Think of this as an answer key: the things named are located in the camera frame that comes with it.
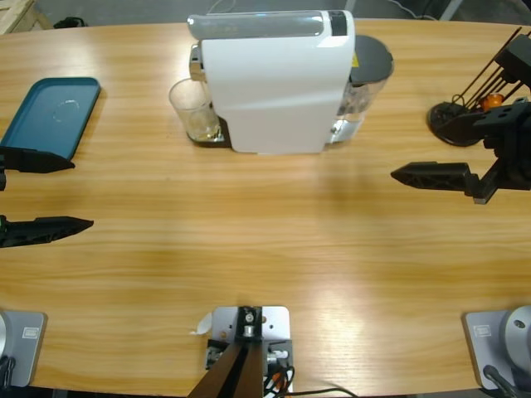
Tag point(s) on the grey metal leg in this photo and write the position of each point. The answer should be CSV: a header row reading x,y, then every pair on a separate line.
x,y
450,9

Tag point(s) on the teal rectangular tray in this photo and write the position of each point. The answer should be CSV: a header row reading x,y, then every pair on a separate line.
x,y
50,112

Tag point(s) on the wooden crate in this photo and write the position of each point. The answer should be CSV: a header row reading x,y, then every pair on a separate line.
x,y
12,12

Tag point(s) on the orange coffee capsule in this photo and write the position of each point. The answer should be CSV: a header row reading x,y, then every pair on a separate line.
x,y
493,100

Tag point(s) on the black object on floor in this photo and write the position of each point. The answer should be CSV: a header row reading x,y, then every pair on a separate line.
x,y
70,21

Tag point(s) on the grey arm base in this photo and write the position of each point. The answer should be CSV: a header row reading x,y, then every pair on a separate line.
x,y
25,344
498,344

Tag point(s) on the white paper tab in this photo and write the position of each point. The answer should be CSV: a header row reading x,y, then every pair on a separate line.
x,y
204,323

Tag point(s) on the dark camera post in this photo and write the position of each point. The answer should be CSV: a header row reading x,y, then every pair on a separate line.
x,y
236,373

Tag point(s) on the white capsule coffee machine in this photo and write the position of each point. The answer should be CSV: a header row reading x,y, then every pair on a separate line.
x,y
269,91

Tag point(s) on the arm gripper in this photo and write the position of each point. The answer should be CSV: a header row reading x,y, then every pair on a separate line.
x,y
2,181
514,166

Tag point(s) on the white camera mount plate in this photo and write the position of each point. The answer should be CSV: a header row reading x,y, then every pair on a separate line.
x,y
276,321

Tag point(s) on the clear drinking glass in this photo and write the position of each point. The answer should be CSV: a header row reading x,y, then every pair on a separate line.
x,y
195,120

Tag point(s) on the clear water tank black lid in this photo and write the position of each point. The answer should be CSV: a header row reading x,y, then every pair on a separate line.
x,y
371,56

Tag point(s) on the black capsule holder with rods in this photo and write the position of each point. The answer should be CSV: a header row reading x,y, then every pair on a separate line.
x,y
439,116

